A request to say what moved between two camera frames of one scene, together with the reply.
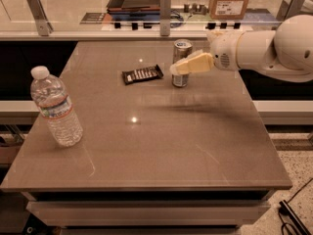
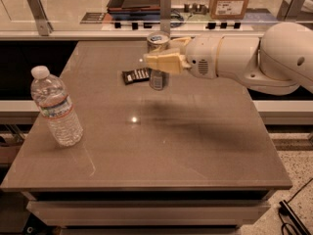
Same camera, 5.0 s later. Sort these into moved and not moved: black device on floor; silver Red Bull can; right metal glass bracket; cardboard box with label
Moved: silver Red Bull can
Not moved: right metal glass bracket; black device on floor; cardboard box with label
